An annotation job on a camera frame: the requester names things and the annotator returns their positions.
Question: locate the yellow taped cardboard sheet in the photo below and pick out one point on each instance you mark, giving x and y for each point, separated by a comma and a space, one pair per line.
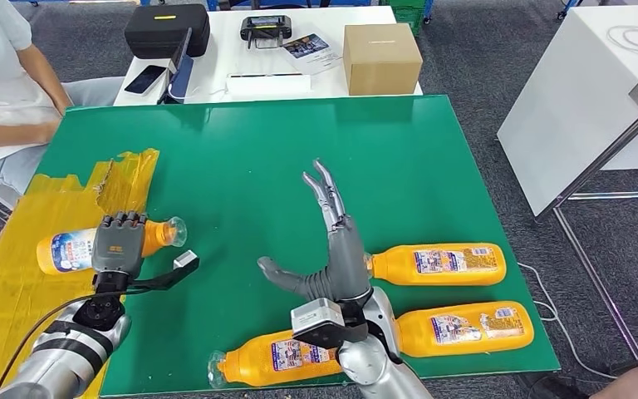
22, 308

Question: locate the green plastic crate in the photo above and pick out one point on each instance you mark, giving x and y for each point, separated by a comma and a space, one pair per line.
412, 15

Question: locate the black zip case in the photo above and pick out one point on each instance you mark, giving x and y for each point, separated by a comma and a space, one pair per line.
159, 36

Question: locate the brown cardboard box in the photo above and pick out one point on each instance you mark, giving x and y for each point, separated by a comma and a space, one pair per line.
382, 61

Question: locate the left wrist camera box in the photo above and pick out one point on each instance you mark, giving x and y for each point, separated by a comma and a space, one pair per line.
186, 260

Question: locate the black remote controller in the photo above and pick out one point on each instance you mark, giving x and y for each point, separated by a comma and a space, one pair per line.
265, 27

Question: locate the black smartphone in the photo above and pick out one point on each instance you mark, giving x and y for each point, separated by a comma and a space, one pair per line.
144, 80

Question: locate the large white table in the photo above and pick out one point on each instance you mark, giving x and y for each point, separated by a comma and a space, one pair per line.
572, 110

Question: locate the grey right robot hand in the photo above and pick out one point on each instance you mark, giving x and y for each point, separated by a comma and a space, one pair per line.
346, 264

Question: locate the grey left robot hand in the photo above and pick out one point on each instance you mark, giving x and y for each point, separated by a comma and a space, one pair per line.
118, 248

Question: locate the grey metal table frame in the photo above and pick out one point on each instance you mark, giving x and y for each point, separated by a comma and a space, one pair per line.
594, 168

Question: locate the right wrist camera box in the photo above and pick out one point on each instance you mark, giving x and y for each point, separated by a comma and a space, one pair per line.
319, 322

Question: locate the green work table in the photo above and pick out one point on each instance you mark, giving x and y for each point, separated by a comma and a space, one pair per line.
297, 154

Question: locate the tablet with blue cover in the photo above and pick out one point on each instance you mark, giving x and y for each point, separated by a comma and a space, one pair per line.
183, 77

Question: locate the white desk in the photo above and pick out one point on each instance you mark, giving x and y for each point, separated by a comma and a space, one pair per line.
225, 55

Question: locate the printed booklet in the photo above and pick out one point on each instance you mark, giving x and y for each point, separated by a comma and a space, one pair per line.
311, 52

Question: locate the person's left forearm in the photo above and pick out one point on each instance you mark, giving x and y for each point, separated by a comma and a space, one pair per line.
49, 82

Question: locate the orange detergent bottle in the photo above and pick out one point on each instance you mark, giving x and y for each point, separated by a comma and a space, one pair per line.
253, 363
434, 336
401, 270
66, 250

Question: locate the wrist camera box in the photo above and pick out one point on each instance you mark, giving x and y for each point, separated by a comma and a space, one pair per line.
319, 322
186, 260

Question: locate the blue metal rack leg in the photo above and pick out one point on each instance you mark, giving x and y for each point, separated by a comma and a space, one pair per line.
569, 5

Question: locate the flat white box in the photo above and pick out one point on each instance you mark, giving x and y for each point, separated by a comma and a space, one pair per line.
268, 87

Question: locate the blue metal rack frame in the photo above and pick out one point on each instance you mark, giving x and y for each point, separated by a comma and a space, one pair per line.
213, 4

